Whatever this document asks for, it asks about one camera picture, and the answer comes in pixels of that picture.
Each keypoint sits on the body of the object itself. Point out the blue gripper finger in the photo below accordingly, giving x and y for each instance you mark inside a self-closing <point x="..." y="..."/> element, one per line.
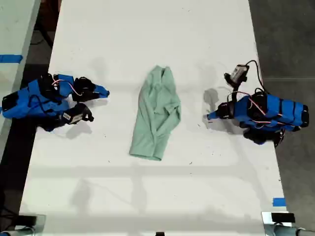
<point x="101" y="90"/>
<point x="221" y="118"/>
<point x="94" y="96"/>
<point x="216" y="114"/>

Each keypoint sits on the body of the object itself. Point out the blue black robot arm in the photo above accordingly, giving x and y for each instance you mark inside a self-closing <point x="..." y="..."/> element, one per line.
<point x="275" y="110"/>
<point x="22" y="105"/>

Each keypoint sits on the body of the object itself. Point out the pale green T-shirt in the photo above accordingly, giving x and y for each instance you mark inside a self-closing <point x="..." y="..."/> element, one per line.
<point x="157" y="110"/>

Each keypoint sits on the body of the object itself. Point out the long blue tape strip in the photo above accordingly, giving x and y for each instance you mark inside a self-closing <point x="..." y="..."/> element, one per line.
<point x="9" y="59"/>

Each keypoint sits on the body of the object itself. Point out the short blue tape strip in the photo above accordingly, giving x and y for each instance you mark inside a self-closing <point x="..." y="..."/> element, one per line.
<point x="279" y="202"/>

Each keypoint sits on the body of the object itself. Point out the small black box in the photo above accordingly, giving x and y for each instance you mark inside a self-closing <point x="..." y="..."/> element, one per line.
<point x="282" y="217"/>
<point x="26" y="220"/>

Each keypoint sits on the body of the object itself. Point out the small black edge clip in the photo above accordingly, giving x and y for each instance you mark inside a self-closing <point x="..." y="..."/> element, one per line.
<point x="160" y="233"/>

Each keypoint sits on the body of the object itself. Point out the black camera stalk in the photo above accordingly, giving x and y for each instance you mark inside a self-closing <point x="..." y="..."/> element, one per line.
<point x="235" y="91"/>

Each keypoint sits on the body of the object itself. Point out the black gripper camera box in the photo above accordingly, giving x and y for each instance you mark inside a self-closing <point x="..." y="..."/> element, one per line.
<point x="75" y="117"/>
<point x="238" y="73"/>

